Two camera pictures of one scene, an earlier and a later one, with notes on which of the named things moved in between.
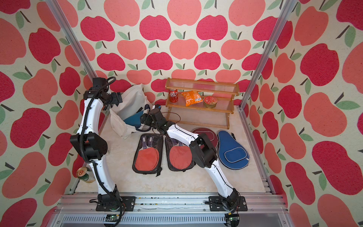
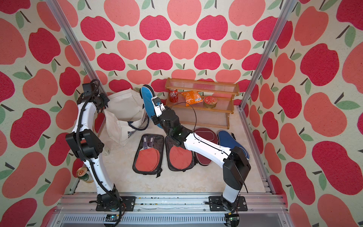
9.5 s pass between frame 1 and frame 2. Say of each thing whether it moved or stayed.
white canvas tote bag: moved
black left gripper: moved
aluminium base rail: stayed
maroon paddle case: stayed
